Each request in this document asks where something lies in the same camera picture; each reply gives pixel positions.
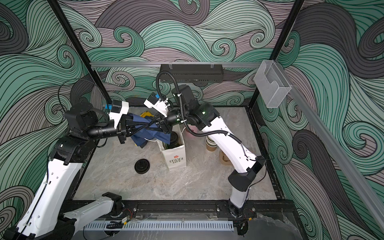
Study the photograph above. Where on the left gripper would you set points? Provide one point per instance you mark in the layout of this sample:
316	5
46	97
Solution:
128	128

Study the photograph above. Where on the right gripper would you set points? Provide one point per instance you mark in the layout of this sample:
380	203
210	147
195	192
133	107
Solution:
167	122

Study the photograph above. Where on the navy blue cloth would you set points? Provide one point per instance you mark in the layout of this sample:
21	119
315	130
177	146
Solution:
150	131
142	141

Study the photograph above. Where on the black cup lid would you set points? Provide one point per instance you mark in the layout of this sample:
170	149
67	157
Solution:
174	139
142	166

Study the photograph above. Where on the white paper takeout bag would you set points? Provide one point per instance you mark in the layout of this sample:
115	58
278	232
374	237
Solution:
175	156

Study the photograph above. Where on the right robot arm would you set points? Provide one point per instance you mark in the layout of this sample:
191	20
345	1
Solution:
203	120

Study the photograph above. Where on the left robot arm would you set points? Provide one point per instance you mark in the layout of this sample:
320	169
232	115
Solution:
87	124

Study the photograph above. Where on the yellow cloth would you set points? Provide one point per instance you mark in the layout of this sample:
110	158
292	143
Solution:
147	115

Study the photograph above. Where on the pink cup holder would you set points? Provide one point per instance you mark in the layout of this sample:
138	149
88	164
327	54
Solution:
194	128

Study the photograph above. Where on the stack of paper cups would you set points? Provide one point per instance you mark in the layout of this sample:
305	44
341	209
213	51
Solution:
210	144

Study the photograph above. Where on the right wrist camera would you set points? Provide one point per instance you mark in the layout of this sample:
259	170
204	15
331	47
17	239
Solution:
154	102

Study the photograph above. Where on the black wall shelf tray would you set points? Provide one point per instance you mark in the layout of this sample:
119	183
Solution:
191	73

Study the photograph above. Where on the clear acrylic wall holder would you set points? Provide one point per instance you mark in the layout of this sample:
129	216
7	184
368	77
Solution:
272	83

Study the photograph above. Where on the white slotted cable duct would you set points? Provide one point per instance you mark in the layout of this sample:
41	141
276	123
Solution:
164	226

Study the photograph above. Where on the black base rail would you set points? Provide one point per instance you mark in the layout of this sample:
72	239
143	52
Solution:
210	208

